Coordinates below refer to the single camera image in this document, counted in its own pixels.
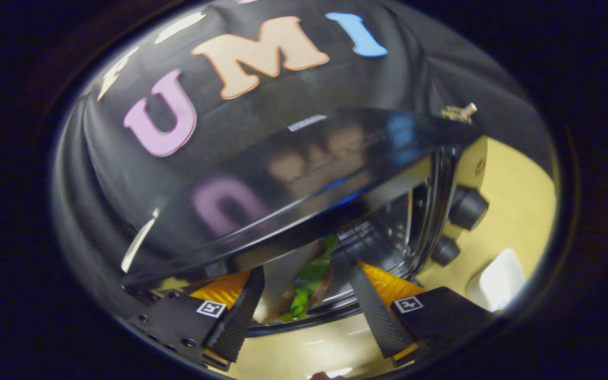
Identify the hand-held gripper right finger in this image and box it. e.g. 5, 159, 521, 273
347, 261, 495, 360

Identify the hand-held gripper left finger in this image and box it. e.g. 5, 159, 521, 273
117, 265, 266, 370

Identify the white bread lettuce sandwich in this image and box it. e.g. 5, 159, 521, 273
259, 235, 339, 324

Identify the black toaster oven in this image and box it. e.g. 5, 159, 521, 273
122, 108, 490, 338

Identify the white rectangular tray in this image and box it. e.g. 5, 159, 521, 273
465, 248, 526, 312

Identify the clear glass holder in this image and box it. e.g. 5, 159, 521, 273
440, 102, 478, 125

